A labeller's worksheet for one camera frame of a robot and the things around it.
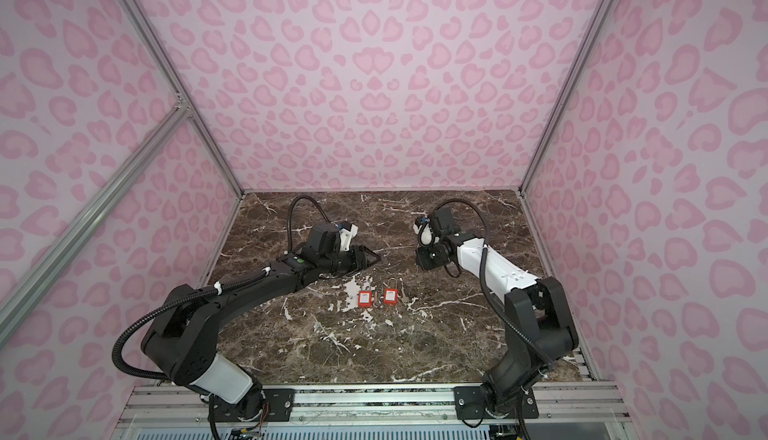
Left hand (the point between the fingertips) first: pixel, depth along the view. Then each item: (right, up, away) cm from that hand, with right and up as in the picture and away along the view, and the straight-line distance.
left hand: (380, 256), depth 83 cm
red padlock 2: (+3, -13, +7) cm, 15 cm away
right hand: (+12, -1, +6) cm, 14 cm away
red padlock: (-5, -14, +7) cm, 16 cm away
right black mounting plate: (+22, -35, -9) cm, 43 cm away
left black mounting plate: (-25, -35, -9) cm, 44 cm away
